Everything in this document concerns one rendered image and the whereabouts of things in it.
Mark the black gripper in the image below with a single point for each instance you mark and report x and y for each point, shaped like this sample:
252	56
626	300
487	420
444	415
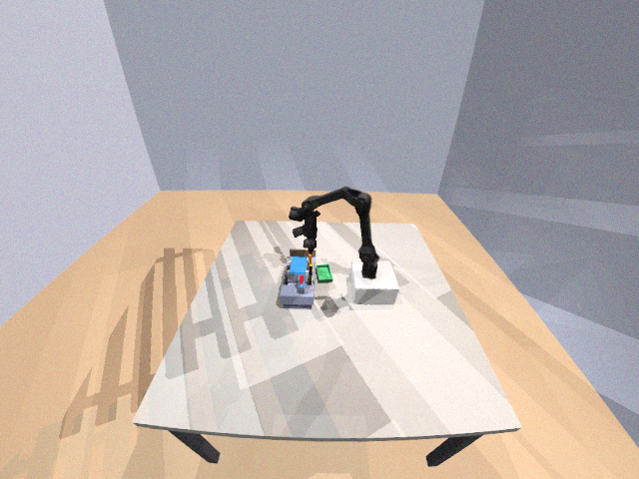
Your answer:
311	234

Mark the green tray floor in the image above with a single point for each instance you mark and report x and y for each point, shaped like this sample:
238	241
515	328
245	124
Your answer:
323	272

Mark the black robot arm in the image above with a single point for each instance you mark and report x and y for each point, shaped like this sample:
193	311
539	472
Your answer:
362	203

